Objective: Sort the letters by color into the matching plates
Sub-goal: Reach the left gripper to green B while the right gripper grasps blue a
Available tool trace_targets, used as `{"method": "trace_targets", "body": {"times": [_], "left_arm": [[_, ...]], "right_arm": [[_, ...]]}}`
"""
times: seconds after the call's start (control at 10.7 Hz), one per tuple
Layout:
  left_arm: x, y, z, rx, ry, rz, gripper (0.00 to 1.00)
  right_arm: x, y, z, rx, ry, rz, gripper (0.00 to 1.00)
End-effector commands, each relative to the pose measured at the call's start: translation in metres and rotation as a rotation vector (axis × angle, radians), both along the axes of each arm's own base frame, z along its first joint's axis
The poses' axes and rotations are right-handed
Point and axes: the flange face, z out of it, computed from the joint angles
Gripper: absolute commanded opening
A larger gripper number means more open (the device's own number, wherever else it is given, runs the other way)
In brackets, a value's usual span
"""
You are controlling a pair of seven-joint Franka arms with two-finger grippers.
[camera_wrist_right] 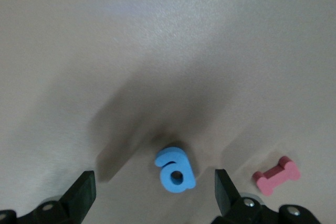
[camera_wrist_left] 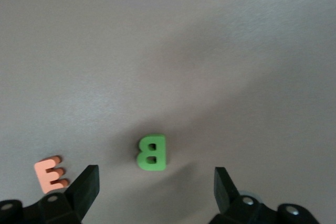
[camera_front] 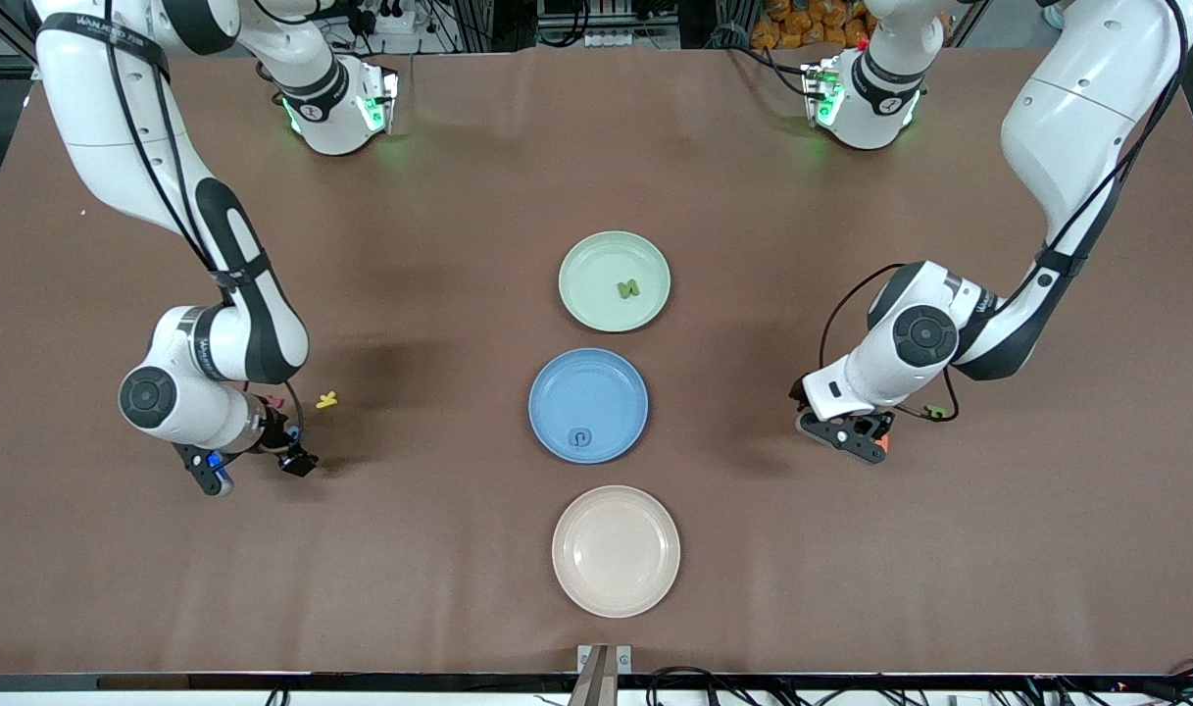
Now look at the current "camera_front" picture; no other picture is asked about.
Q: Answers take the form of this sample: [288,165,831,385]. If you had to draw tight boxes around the blue plate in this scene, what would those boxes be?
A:
[528,347,650,465]

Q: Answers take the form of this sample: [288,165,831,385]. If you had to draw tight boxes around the pale green plate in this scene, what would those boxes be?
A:
[558,230,672,333]

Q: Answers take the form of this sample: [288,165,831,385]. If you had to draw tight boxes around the beige plate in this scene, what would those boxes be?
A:
[551,484,681,619]

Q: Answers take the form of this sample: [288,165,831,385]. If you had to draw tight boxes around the pile of orange objects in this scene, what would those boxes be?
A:
[750,0,876,50]

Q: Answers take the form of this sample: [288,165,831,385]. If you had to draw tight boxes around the grey equipment box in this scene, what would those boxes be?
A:
[537,0,680,50]

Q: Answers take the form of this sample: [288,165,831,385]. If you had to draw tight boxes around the white power strip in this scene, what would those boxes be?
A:
[346,0,416,35]

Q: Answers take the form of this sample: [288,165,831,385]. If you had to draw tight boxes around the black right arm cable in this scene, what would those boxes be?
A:
[106,0,308,457]

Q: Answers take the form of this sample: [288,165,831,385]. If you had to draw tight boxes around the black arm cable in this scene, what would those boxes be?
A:
[818,0,1193,425]
[106,0,308,457]

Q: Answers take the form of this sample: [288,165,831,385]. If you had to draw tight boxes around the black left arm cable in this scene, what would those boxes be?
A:
[818,0,1193,425]

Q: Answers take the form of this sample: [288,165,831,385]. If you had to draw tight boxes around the grey metal camera bracket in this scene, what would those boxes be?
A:
[576,643,634,706]

